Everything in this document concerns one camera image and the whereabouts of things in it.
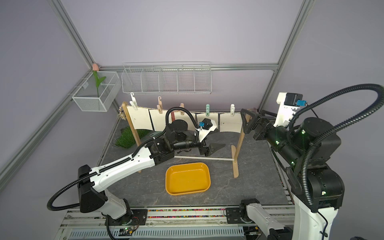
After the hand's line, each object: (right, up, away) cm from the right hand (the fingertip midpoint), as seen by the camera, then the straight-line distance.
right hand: (253, 110), depth 47 cm
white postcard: (-36, -2, +20) cm, 41 cm away
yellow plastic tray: (-24, -36, +38) cm, 57 cm away
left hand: (-8, -10, +13) cm, 18 cm away
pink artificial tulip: (-79, +22, +44) cm, 93 cm away
